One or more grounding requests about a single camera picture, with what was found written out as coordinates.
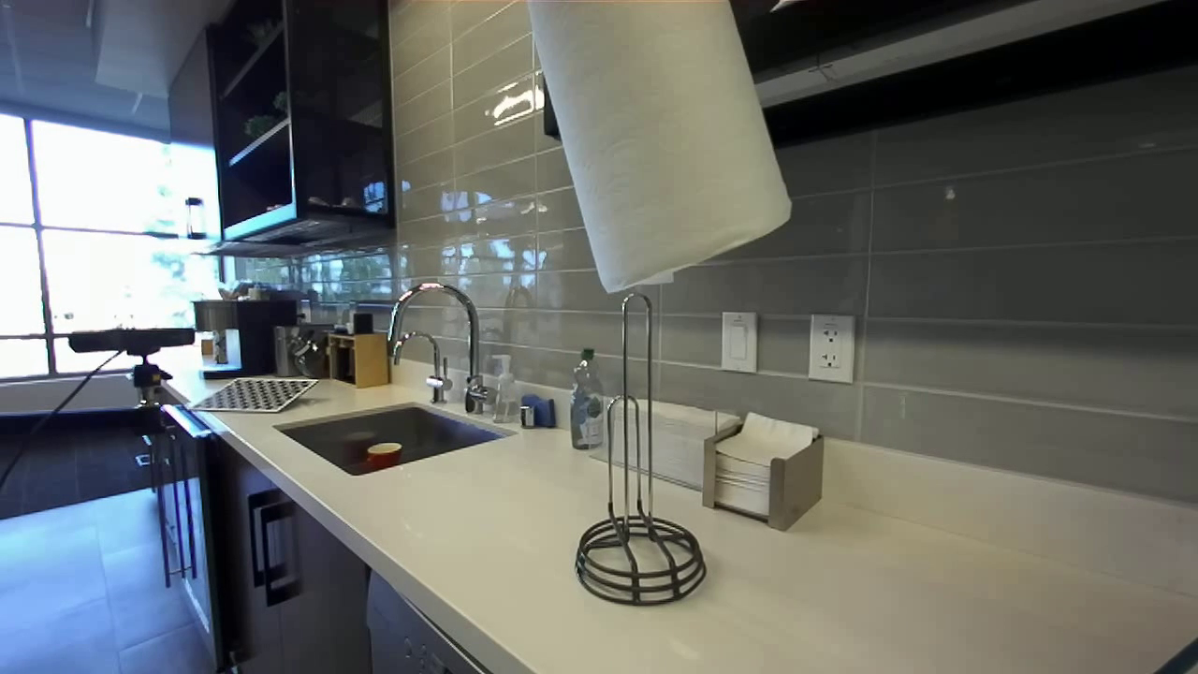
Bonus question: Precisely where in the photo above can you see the white paper towel roll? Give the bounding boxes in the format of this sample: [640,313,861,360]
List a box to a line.
[521,0,796,295]

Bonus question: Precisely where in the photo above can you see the clear folded towel dispenser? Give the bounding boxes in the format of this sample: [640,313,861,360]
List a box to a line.
[602,396,741,492]

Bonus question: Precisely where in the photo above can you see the clear bottle green cap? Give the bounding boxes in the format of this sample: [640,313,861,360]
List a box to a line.
[569,346,607,453]

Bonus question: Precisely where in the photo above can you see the blue sponge cloth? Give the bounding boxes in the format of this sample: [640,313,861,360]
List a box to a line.
[517,388,561,431]

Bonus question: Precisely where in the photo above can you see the chrome kitchen faucet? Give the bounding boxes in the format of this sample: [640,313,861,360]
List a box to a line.
[384,277,496,420]

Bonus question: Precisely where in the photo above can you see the small chrome side sprayer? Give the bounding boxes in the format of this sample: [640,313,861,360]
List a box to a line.
[415,331,456,408]

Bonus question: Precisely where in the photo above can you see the white napkin box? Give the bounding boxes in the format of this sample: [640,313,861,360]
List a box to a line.
[711,408,821,518]

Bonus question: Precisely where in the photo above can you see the steel undermount sink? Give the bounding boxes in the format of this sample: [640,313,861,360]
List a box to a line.
[272,403,504,481]

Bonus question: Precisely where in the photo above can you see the wooden box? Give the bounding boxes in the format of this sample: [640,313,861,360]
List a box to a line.
[329,331,398,388]

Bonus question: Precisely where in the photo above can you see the black open shelf cabinet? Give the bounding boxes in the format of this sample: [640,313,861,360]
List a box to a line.
[200,0,399,247]

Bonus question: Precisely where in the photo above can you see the black coffee machine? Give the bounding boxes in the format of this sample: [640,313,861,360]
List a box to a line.
[192,293,302,377]

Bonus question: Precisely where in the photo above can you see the patterned drying mat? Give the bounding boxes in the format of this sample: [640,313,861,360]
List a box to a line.
[192,375,323,420]

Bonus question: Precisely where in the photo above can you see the dark lower cabinet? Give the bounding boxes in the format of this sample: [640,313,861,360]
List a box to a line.
[162,403,495,674]

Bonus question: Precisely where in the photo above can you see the black tripod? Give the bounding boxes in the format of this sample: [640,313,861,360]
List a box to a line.
[123,353,200,592]

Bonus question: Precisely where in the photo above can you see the bright window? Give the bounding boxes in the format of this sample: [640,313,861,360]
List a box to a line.
[0,110,224,377]

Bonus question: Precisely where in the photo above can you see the white wall light switch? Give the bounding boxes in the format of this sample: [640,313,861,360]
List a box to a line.
[718,308,760,375]

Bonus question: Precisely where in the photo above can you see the black wire towel holder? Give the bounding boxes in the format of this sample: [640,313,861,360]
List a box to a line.
[574,287,711,611]

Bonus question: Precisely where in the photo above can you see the white wall power outlet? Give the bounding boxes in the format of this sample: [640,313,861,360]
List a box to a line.
[803,310,861,386]

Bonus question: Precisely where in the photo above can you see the black cabinet handle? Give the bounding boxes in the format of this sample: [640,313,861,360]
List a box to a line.
[243,487,302,611]

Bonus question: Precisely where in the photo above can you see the black camera bar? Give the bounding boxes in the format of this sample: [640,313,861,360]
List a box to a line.
[67,326,199,355]

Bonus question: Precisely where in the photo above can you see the dark overhead wall cabinet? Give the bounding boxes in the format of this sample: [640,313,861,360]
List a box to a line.
[535,0,1198,151]

